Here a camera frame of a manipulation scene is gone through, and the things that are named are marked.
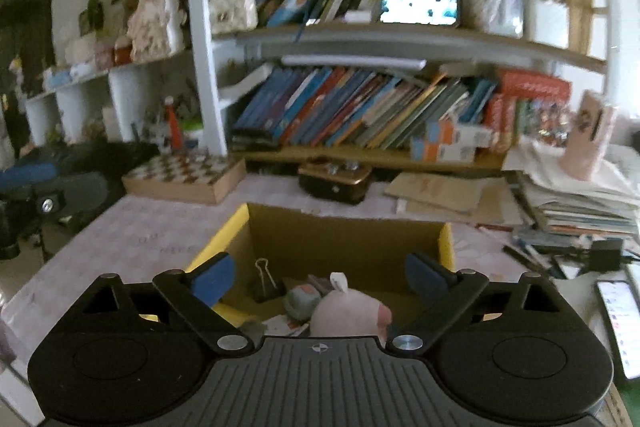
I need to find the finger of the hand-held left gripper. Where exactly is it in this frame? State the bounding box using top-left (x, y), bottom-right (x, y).
top-left (29, 172), bottom-right (110, 216)
top-left (0, 163), bottom-right (57, 194)

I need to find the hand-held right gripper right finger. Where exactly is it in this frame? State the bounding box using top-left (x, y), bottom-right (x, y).
top-left (386, 252), bottom-right (564, 354)

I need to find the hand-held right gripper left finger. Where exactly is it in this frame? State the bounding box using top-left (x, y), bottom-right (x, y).
top-left (80, 252), bottom-right (256, 354)

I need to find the black binder clip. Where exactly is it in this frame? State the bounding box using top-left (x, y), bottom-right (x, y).
top-left (249, 258), bottom-right (288, 306)

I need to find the pink plush pig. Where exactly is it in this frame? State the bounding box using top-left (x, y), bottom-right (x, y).
top-left (309, 272), bottom-right (394, 339)

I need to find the yellow cardboard box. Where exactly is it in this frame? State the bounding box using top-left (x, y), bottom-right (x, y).
top-left (184, 202), bottom-right (457, 344)

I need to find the pink checked cloth desktop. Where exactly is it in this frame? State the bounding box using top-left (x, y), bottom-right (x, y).
top-left (0, 171), bottom-right (640, 413)

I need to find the black electronic keyboard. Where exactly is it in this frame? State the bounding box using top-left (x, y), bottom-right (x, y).
top-left (15, 141), bottom-right (162, 208)

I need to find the brown cardboard sheet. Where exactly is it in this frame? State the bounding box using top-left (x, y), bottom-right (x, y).
top-left (384, 171), bottom-right (507, 216)

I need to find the checkered chess board box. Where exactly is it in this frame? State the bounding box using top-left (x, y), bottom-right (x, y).
top-left (122, 154), bottom-right (249, 206)

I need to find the red cone ornament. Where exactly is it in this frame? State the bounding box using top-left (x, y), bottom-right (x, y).
top-left (164, 98), bottom-right (185, 154)

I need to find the orange white carton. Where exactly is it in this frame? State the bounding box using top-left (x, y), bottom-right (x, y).
top-left (411, 138), bottom-right (477, 164)
top-left (433, 121), bottom-right (495, 148)

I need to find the stack of papers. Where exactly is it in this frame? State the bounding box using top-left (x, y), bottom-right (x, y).
top-left (504, 146), bottom-right (640, 250)

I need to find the black power adapter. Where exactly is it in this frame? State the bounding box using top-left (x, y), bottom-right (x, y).
top-left (587, 239), bottom-right (625, 274)

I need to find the floral fabric ornament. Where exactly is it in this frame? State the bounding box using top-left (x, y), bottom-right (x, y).
top-left (127, 0), bottom-right (185, 64)

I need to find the row of leaning books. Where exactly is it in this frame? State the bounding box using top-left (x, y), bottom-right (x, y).
top-left (231, 66), bottom-right (501, 152)

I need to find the white wooden bookshelf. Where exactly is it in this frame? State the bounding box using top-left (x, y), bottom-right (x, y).
top-left (24, 0), bottom-right (617, 174)

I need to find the smartphone showing app list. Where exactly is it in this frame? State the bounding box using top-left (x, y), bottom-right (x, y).
top-left (594, 279), bottom-right (640, 382)

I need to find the pink pen holder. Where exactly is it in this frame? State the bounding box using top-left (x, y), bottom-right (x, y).
top-left (559, 90), bottom-right (620, 182)

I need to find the red book box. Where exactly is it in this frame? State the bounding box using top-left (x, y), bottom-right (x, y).
top-left (494, 71), bottom-right (572, 104)

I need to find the smartphone showing video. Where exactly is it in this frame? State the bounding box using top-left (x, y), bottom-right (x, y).
top-left (379, 0), bottom-right (461, 28)

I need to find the white pen box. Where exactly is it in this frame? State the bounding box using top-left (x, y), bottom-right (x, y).
top-left (524, 0), bottom-right (572, 50)

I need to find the white pearl handle handbag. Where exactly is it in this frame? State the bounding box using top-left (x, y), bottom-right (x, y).
top-left (208, 0), bottom-right (259, 34)

